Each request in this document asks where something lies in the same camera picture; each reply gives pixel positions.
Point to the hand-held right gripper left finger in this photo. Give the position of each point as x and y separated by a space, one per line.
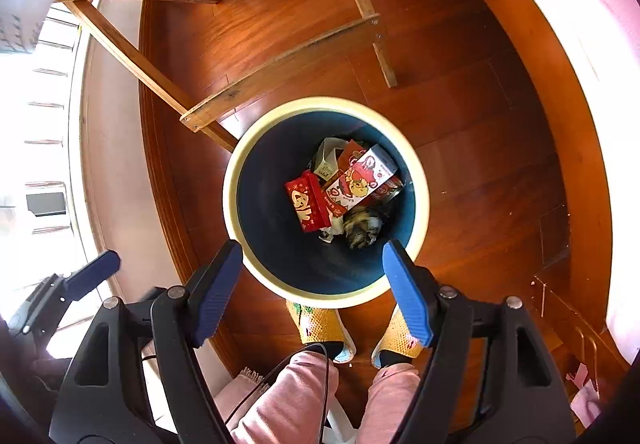
215 294

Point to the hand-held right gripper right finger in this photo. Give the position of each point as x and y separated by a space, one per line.
407 294

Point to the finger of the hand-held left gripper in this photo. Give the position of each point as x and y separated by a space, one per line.
92 274

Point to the cream and blue trash bin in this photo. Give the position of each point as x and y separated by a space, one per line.
280 244

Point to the black gold wrapper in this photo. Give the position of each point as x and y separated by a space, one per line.
362 224

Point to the white paper wrapper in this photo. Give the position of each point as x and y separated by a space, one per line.
330 231

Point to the pink bear-print carton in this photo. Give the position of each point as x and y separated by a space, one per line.
360 179

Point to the red gold-printed envelope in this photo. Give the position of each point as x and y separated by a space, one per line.
305 204

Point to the orange snack bag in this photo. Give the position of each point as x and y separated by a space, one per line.
352 148

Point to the green chocolate bag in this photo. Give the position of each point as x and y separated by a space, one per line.
327 159

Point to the yellow knit slipper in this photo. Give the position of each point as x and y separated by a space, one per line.
320 329
395 344

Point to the person's right leg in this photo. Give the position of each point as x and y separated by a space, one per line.
387 404

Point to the person's leg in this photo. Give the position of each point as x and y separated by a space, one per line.
387 404
290 404

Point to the person's left leg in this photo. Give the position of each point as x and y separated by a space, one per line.
290 404

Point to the window frame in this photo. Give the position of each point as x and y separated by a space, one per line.
55 144

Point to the wooden chair frame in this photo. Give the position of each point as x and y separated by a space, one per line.
280 69

